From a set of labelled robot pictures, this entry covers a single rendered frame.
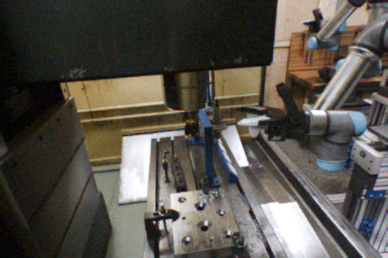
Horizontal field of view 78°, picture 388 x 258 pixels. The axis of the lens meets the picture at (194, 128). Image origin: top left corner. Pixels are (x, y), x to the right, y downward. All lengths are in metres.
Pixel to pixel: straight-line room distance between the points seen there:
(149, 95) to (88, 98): 0.42
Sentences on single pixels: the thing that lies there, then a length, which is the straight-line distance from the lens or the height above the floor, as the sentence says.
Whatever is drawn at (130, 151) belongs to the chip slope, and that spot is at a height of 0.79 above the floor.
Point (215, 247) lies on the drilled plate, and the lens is 0.87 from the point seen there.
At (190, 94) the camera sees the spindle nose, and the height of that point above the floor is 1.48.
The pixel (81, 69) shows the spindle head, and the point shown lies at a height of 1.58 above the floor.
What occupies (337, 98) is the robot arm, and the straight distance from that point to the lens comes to 0.92.
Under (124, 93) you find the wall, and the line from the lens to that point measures 1.80.
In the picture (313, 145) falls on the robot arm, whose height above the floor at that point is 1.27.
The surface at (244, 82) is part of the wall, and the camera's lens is 1.86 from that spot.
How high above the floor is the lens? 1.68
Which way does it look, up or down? 26 degrees down
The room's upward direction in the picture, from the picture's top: 3 degrees counter-clockwise
